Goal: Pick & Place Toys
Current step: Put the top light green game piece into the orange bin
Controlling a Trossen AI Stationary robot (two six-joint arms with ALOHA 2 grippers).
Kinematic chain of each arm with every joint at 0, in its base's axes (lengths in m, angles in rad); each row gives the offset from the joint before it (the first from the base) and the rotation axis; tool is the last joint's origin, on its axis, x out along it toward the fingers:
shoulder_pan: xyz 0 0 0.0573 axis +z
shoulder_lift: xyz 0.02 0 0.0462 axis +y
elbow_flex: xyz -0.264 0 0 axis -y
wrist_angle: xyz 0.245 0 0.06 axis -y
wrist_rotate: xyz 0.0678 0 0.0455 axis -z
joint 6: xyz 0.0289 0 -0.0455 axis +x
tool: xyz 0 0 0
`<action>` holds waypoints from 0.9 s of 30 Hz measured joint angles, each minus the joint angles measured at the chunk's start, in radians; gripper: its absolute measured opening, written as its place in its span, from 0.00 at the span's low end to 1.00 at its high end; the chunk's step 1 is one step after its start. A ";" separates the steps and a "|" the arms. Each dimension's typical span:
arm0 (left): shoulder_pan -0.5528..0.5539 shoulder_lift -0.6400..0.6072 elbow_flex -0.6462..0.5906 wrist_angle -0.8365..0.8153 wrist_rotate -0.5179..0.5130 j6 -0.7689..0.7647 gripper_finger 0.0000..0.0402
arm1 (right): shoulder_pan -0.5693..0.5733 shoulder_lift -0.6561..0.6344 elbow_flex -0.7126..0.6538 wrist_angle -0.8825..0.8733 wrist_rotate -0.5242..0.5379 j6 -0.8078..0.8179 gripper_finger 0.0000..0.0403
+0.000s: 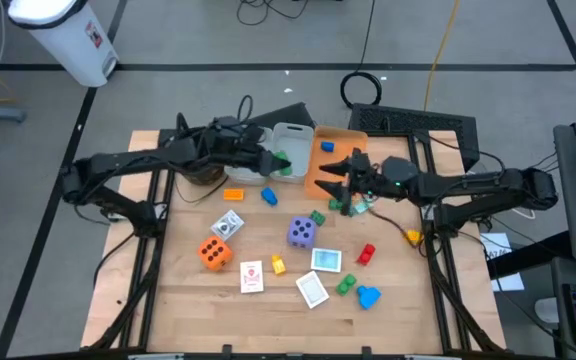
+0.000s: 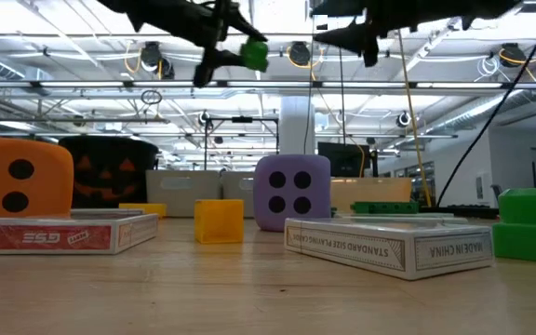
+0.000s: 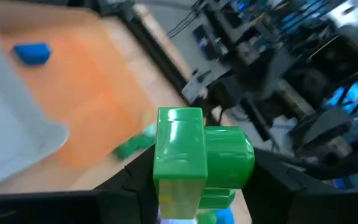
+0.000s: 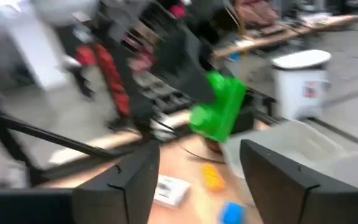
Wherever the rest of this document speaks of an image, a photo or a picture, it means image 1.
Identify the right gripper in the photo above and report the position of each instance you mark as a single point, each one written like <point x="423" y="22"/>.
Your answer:
<point x="368" y="180"/>

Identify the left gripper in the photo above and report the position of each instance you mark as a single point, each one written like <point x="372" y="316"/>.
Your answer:
<point x="233" y="147"/>

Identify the green two-stud toy block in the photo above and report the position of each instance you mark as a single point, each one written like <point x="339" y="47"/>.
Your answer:
<point x="346" y="284"/>
<point x="286" y="171"/>

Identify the small blue toy block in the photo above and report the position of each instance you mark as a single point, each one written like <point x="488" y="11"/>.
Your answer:
<point x="327" y="147"/>

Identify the mint toy brick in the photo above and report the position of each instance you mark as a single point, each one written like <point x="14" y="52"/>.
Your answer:
<point x="364" y="208"/>

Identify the silver playing card deck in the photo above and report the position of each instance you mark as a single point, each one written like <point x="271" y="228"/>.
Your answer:
<point x="227" y="225"/>

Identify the yellow toy block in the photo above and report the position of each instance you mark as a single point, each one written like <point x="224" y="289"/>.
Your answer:
<point x="414" y="237"/>
<point x="278" y="265"/>

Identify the orange foam die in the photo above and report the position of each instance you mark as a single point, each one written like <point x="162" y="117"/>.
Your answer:
<point x="214" y="260"/>

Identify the red playing card deck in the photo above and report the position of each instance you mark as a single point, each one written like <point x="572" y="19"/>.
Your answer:
<point x="251" y="276"/>

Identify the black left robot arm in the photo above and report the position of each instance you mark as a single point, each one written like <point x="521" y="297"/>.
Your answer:
<point x="133" y="160"/>

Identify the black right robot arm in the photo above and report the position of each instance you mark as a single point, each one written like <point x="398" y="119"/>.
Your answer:
<point x="468" y="185"/>

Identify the small dark green brick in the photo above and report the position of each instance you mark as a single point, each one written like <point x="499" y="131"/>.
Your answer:
<point x="317" y="218"/>
<point x="335" y="204"/>

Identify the grey plastic bin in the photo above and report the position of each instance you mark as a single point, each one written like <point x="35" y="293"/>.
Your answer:
<point x="298" y="145"/>
<point x="248" y="177"/>

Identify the blue stepped toy block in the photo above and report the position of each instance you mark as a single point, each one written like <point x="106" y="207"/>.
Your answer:
<point x="269" y="197"/>

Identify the orange plastic bin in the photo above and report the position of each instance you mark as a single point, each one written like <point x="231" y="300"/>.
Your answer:
<point x="350" y="137"/>

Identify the orange flat toy brick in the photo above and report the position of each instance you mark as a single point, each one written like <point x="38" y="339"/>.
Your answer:
<point x="233" y="195"/>

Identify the black wedge-shaped cover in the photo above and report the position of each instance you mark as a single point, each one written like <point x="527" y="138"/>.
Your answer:
<point x="288" y="112"/>

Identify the black jack-o-lantern bucket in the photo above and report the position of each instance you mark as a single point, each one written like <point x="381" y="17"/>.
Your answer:
<point x="205" y="177"/>

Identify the purple foam die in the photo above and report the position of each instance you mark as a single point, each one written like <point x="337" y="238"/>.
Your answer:
<point x="301" y="244"/>

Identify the red toy block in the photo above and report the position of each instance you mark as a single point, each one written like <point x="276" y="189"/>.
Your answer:
<point x="366" y="254"/>

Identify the teal framed card deck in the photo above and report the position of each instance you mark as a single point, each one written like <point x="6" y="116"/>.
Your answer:
<point x="326" y="260"/>

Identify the white playing card deck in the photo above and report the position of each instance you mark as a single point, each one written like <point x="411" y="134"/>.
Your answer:
<point x="312" y="289"/>

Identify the large blue toy block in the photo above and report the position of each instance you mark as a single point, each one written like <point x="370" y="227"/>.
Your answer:
<point x="369" y="297"/>

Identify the white paper sheet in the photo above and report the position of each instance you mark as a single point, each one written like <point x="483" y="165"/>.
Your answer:
<point x="498" y="245"/>
<point x="508" y="282"/>

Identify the white trash can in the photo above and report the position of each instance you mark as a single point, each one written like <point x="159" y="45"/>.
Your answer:
<point x="68" y="45"/>

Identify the black aluminium table frame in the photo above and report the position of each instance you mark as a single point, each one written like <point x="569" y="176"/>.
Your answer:
<point x="156" y="272"/>

